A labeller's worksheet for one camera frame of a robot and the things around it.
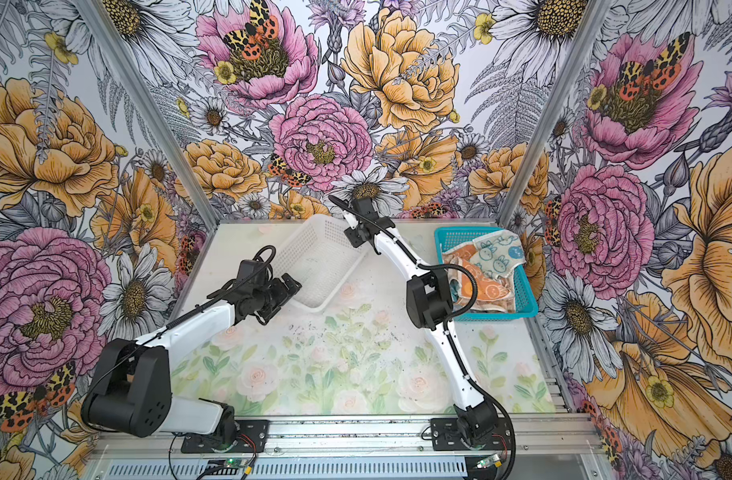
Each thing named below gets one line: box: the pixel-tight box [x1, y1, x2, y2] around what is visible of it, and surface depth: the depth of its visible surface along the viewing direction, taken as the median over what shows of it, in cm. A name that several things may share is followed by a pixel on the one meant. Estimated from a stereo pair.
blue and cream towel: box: [469, 229, 526, 279], surface depth 104 cm
